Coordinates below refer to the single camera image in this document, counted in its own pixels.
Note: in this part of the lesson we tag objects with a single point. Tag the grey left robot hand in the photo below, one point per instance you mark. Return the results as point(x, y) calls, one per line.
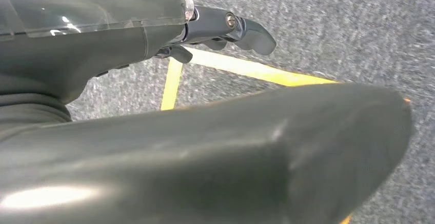
point(210, 154)

